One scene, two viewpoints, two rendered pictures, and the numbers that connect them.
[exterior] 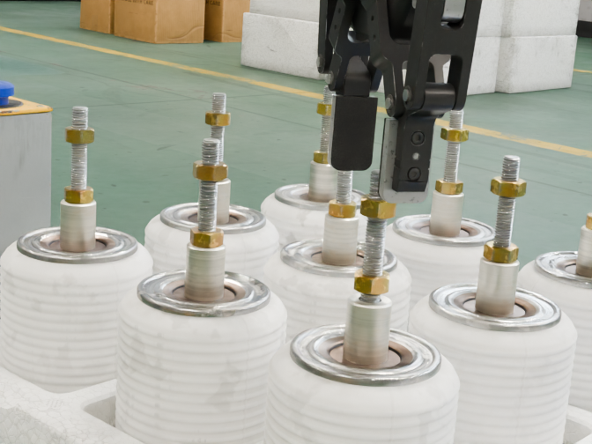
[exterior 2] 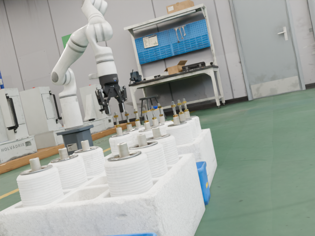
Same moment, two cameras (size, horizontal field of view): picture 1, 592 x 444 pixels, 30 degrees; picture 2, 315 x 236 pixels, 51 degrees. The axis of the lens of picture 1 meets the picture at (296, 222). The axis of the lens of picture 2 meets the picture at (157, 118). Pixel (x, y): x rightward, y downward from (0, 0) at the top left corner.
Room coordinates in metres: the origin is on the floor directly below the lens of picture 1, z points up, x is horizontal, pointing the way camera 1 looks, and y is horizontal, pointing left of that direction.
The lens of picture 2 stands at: (0.09, -1.28, 0.36)
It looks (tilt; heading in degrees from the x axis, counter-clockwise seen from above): 3 degrees down; 64
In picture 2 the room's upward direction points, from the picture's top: 12 degrees counter-clockwise
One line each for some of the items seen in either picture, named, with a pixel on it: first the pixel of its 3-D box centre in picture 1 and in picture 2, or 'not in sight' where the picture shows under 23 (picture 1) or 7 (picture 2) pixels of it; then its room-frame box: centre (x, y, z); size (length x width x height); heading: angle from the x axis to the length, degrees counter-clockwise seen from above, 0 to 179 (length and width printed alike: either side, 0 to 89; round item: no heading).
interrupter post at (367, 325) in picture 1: (366, 330); (119, 132); (0.52, -0.04, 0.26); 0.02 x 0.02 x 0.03
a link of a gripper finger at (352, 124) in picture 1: (351, 133); (121, 107); (0.55, -0.03, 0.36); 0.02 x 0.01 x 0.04; 109
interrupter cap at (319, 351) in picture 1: (365, 355); (120, 135); (0.52, -0.04, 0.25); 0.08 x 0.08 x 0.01
